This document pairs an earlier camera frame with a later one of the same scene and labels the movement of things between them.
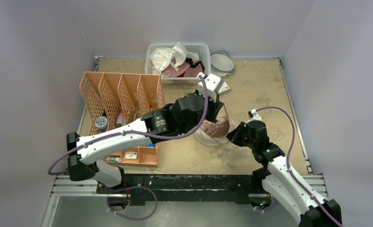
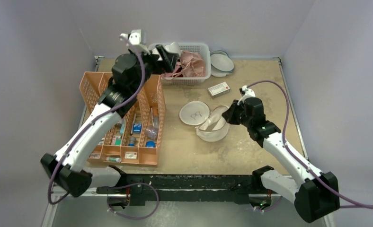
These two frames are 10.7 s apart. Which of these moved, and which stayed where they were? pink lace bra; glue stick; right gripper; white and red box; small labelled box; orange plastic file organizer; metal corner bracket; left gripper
Moved: pink lace bra; right gripper; left gripper
Stayed: orange plastic file organizer; metal corner bracket; white and red box; small labelled box; glue stick
